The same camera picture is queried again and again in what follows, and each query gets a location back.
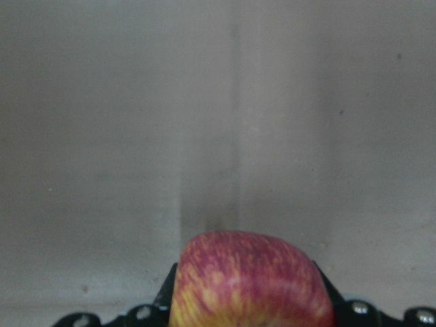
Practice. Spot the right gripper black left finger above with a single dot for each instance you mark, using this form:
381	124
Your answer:
156	313

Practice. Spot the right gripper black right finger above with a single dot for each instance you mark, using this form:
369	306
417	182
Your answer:
358	312

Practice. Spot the red apple from basket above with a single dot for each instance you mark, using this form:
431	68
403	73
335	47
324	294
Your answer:
233	278

